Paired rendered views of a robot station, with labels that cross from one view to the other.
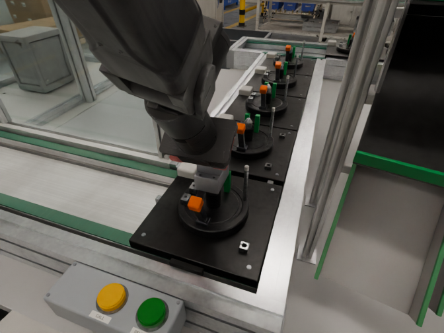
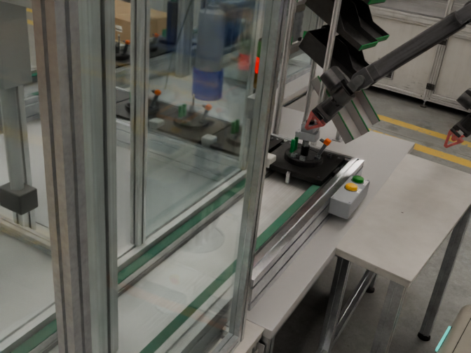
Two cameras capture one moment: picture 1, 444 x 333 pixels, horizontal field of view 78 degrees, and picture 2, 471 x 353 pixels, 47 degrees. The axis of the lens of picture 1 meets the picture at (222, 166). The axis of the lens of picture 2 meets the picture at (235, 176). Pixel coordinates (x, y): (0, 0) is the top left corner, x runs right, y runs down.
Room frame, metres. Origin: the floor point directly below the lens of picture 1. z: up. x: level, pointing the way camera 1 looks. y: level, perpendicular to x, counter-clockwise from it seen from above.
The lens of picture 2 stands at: (0.38, 1.84, 1.80)
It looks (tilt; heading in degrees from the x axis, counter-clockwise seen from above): 27 degrees down; 278
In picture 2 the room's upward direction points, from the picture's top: 6 degrees clockwise
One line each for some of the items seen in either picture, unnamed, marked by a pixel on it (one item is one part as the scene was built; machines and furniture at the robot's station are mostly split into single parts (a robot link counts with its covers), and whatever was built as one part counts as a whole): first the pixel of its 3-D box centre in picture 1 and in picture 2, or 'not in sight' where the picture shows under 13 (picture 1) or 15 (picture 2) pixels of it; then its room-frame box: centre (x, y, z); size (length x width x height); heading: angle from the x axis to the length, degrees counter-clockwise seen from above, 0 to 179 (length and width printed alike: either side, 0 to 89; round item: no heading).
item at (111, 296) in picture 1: (111, 298); (351, 188); (0.21, 0.17, 0.96); 0.04 x 0.04 x 0.02
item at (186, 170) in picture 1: (189, 171); (267, 160); (0.51, 0.08, 0.97); 0.05 x 0.05 x 0.04; 71
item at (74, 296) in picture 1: (117, 307); (349, 195); (0.21, 0.17, 0.93); 0.21 x 0.07 x 0.06; 71
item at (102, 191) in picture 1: (105, 191); (257, 204); (0.51, 0.29, 0.91); 0.84 x 0.28 x 0.10; 71
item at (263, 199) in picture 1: (213, 213); (303, 161); (0.38, 0.02, 0.96); 0.24 x 0.24 x 0.02; 71
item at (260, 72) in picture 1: (279, 71); not in sight; (1.09, -0.23, 1.01); 0.24 x 0.24 x 0.13; 71
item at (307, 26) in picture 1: (320, 25); not in sight; (5.51, -1.80, 0.36); 0.60 x 0.40 x 0.15; 66
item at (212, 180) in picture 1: (214, 162); (306, 129); (0.39, 0.01, 1.09); 0.08 x 0.04 x 0.07; 162
